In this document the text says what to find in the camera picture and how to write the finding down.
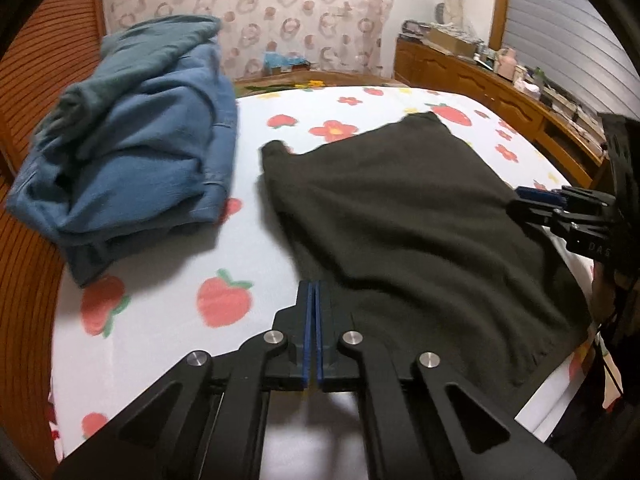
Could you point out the wooden sideboard cabinet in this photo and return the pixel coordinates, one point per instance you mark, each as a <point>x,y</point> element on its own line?
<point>480,85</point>

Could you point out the grey-blue folded garment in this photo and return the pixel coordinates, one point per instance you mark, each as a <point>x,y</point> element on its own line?
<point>145,60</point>

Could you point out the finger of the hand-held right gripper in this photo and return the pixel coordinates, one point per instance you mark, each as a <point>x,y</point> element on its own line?
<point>545,217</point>
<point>540,195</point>

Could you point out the blue jeans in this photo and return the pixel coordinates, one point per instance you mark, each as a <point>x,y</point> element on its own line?
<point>140,175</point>

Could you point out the black pants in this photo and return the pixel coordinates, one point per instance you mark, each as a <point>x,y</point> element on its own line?
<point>410,230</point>

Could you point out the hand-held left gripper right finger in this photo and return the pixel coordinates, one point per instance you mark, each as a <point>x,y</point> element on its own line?
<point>322,335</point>

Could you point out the pink thermos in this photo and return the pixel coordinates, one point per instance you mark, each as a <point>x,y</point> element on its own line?
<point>507,64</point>

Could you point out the circle print curtain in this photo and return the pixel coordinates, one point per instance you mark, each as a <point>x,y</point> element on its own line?
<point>300,10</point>

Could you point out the wooden window frame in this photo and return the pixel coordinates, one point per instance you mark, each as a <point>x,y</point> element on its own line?
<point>499,5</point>

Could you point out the white strawberry print blanket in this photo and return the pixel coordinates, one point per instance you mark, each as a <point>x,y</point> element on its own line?
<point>250,220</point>

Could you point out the grey window blind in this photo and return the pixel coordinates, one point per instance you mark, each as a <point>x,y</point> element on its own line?
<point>560,15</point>

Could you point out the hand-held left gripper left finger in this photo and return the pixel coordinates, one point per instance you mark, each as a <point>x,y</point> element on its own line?
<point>305,335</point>

